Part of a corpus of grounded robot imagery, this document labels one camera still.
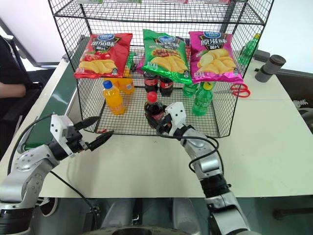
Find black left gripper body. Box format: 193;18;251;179
62;125;90;154

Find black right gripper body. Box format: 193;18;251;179
156;114;175;135

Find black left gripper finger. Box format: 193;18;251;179
86;130;115;151
73;116;100;131

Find cola bottle with red cap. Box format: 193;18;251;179
143;91;167;128

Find green conveyor belt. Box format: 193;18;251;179
17;35;91;154

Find orange soda bottle blue cap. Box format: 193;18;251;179
102;80;126;116

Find green soda bottle yellow label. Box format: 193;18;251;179
191;82;216;117

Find green chips bag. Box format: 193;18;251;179
141;29;193;85

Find small green snack packet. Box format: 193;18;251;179
125;51;137;72

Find red chips bag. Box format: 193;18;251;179
74;33;134;79

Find magenta chips bag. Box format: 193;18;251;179
188;31;245;85

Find dark purple snack bag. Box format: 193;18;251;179
175;36;192;49

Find red scissors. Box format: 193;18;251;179
229;83;251;99

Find green soda bottle yellow cap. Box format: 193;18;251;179
238;33;261;66

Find grey cylindrical tumbler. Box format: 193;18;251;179
254;54;287;83

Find black machine housing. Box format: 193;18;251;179
275;68;313;135

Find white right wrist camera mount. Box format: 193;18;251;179
165;102;187;137

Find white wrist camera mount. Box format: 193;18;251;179
165;102;187;137
50;114;77;159

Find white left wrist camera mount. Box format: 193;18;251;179
50;114;77;159

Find black cable under table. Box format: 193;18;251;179
50;170;100;230

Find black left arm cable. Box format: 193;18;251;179
6;114;53;176

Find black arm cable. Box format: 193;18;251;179
6;114;53;176
156;123;225;175

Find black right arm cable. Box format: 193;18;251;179
156;123;225;175

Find black wire mesh rack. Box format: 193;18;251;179
47;0;274;139

